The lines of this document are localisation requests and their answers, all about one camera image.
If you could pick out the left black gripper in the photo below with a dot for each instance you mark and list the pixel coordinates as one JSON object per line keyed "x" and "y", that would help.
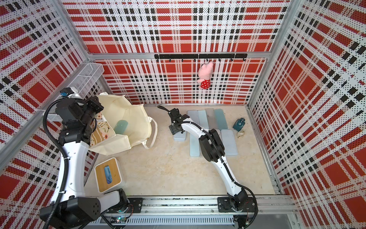
{"x": 93, "y": 101}

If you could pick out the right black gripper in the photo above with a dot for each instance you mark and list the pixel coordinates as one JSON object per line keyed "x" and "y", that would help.
{"x": 173, "y": 128}

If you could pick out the teal lid white pencil case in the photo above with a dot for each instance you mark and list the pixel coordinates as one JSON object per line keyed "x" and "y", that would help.
{"x": 180, "y": 136}

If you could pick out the cream floral canvas bag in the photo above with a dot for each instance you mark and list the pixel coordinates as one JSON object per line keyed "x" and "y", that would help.
{"x": 141, "y": 130}

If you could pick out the light blue box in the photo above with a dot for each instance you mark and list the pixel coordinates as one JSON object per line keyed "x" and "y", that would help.
{"x": 229, "y": 142}
{"x": 121, "y": 127}

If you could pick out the white grey pencil case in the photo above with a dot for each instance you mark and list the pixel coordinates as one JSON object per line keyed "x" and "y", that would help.
{"x": 194, "y": 115}

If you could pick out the light blue slim pencil case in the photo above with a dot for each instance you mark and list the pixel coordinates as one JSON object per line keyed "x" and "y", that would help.
{"x": 203, "y": 119}

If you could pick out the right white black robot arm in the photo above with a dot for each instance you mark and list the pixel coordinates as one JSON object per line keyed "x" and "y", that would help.
{"x": 240, "y": 197}

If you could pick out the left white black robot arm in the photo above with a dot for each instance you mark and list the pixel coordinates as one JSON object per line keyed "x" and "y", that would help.
{"x": 69, "y": 206}

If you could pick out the light blue box in bag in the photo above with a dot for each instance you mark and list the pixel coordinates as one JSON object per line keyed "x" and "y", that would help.
{"x": 121, "y": 127}

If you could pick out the teal alarm clock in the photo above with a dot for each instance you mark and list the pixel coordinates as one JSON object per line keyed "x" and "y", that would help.
{"x": 239, "y": 124}

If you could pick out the pink plush pig toy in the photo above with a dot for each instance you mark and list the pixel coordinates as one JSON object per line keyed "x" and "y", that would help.
{"x": 204, "y": 75}

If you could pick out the white box wooden lid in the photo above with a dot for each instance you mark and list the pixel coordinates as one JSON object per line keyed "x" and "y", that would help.
{"x": 118, "y": 180}

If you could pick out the white wire mesh shelf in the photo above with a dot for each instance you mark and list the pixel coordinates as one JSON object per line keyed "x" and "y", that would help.
{"x": 86, "y": 81}

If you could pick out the black wall hook rail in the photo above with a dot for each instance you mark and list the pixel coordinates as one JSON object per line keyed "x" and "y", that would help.
{"x": 205, "y": 56}

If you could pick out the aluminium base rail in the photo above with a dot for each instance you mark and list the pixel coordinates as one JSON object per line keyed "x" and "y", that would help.
{"x": 269, "y": 212}

